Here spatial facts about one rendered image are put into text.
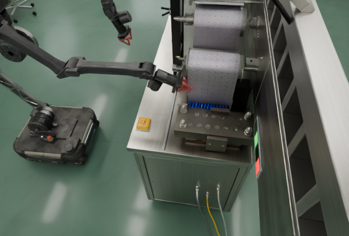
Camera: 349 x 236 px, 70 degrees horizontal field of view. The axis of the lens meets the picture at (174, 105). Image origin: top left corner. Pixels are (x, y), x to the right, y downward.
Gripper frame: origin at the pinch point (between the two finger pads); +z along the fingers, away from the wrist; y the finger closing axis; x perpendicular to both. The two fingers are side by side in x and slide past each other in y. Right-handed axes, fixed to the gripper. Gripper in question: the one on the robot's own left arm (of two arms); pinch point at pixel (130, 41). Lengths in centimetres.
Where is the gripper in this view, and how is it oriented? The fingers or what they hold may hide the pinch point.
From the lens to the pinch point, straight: 178.4
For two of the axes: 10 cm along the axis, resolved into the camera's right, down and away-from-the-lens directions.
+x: -9.3, 1.3, 3.6
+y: 1.0, -8.2, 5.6
